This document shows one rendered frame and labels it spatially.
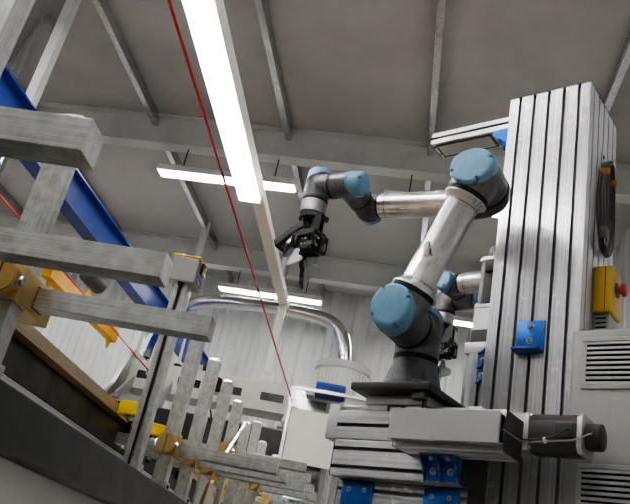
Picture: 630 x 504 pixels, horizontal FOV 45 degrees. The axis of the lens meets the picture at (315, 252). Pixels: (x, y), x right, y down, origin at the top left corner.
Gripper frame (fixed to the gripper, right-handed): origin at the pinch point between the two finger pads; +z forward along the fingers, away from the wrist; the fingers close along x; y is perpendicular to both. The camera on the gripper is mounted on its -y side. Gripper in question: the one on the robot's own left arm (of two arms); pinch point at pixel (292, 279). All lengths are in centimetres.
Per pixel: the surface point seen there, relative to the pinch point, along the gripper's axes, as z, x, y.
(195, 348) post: 24.4, -12.2, -17.7
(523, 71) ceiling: -369, 343, -96
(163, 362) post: 36.5, -33.8, -3.2
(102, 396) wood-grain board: 43, -29, -28
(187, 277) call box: 15.4, -35.1, -1.8
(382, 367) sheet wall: -261, 776, -477
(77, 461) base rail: 66, -66, 20
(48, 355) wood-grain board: 44, -59, -9
